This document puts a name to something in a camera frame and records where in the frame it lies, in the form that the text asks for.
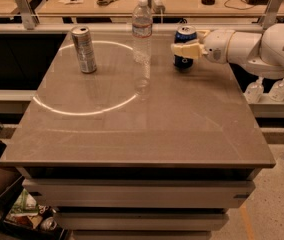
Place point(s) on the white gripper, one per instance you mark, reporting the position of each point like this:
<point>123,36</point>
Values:
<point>216,46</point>

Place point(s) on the blue pepsi can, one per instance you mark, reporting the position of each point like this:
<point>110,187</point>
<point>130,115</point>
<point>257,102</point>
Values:
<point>184,33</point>

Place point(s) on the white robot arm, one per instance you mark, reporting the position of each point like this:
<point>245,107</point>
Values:
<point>258,54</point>

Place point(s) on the clear plastic water bottle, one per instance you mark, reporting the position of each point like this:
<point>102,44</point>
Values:
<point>142,32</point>

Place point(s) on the clear sanitizer bottle left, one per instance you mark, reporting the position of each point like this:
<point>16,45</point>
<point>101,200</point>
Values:
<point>254,91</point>

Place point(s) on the clear sanitizer bottle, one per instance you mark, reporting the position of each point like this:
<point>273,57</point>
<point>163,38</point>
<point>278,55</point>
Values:
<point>276,93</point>
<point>254,91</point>

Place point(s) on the clear sanitizer bottle right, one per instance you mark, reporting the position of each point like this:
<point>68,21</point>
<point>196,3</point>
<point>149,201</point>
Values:
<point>276,93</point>

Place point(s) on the silver energy drink can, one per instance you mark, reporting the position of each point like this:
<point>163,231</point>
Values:
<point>84,48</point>

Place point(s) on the white power strip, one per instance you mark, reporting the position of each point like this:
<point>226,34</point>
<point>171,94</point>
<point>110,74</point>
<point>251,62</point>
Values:
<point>157,6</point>

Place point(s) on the grey drawer cabinet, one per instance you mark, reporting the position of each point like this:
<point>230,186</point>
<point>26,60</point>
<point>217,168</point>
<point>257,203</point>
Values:
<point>185,209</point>

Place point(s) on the black bin with snacks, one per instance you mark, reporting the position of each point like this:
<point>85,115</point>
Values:
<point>29,220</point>

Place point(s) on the right metal bracket post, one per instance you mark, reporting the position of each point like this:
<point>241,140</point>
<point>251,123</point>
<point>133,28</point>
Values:
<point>269,16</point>

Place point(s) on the metal bracket post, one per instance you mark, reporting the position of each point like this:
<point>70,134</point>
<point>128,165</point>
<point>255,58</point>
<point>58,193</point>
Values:
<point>269,16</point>
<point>27,14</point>

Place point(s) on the scissors with dark handles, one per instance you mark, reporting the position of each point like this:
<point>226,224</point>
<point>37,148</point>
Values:
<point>105,2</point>

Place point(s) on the left metal bracket post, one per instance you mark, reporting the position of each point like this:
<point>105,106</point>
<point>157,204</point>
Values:
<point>27,14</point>

